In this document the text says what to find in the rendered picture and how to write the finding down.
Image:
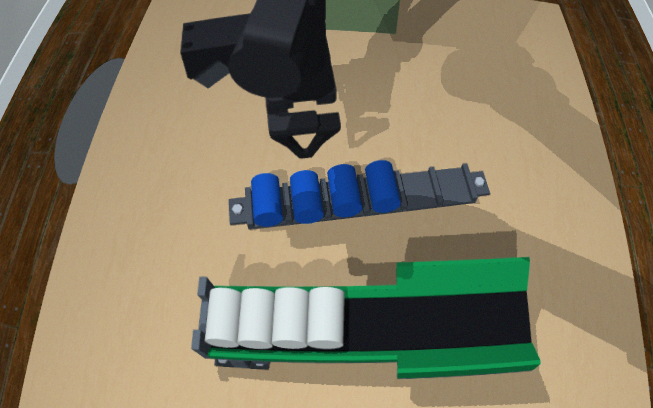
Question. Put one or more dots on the grey ribbed rack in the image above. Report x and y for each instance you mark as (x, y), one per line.
(418, 193)

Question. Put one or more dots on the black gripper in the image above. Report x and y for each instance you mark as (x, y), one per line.
(317, 84)

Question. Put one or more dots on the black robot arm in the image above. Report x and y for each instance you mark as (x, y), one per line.
(269, 61)

